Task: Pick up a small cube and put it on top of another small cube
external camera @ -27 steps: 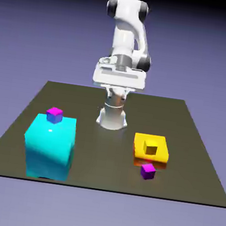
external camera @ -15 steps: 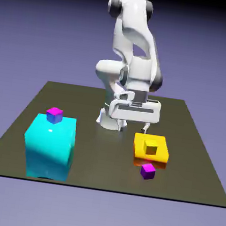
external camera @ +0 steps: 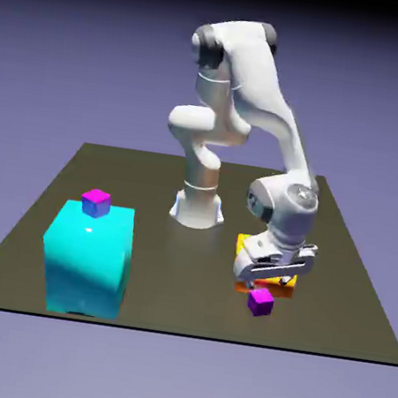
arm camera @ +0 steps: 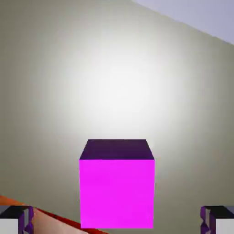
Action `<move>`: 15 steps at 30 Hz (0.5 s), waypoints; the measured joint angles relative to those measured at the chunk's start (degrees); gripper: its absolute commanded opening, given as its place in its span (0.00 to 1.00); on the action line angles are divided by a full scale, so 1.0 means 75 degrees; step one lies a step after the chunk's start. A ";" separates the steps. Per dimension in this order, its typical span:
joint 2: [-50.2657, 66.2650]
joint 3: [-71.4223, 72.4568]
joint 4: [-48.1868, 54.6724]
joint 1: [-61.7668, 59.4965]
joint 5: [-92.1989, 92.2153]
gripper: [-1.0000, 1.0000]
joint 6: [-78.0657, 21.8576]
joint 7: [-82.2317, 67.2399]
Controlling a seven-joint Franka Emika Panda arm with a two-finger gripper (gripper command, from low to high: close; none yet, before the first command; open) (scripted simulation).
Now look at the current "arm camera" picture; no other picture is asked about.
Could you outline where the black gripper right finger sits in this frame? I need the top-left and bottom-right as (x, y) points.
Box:
(200, 205), (234, 234)

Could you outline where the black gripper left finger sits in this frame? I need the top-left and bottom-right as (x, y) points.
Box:
(0, 205), (34, 234)

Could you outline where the small magenta cube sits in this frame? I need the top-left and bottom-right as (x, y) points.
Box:
(79, 138), (155, 229)

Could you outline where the large orange box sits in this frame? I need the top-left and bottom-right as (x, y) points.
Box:
(0, 195), (110, 234)

